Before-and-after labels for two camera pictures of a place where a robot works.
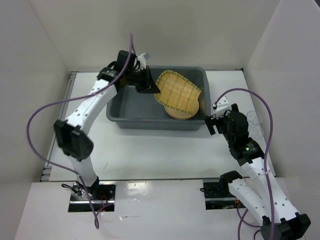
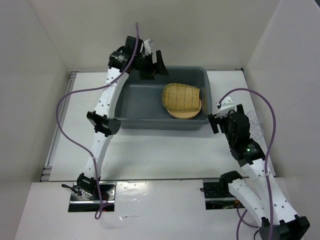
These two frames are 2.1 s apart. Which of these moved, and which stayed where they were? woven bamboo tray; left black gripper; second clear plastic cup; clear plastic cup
Moved: woven bamboo tray; left black gripper
Stayed: second clear plastic cup; clear plastic cup
